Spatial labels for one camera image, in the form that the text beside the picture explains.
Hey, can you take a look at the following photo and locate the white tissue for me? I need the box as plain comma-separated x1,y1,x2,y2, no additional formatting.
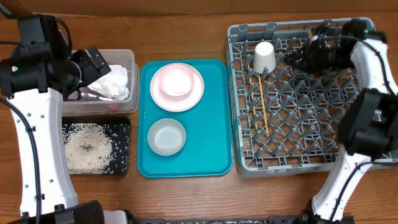
88,65,129,100

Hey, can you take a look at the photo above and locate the red snack wrapper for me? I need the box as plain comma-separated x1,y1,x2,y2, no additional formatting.
76,88,121,110

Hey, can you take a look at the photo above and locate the cream cup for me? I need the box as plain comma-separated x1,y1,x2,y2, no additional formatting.
253,42,276,73

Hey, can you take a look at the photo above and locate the wooden chopstick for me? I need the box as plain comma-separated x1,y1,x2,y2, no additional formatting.
258,73,269,134
248,64,257,130

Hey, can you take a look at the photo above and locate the cooked white rice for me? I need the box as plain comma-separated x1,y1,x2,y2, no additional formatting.
62,123,131,175

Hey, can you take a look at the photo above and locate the small pink plate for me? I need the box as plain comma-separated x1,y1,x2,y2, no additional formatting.
159,63,194,96

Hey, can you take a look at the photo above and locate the large pink plate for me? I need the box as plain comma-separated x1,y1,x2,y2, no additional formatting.
150,63,205,112

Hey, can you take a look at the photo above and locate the grey bowl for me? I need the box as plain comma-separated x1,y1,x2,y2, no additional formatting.
147,118,187,156

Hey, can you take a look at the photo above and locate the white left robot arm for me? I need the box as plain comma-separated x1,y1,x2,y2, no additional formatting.
1,14,134,223

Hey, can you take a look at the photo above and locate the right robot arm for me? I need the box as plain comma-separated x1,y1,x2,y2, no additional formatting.
284,19,397,223

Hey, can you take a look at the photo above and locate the grey dishwasher rack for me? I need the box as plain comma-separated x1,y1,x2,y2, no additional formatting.
224,16,398,179

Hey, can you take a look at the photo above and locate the clear plastic bin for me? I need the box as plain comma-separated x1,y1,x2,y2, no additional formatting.
62,49,139,116

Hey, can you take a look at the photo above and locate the black tray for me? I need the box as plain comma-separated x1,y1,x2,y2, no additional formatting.
61,116,132,176

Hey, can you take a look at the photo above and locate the teal plastic tray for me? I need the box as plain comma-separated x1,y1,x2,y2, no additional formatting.
137,59,233,178

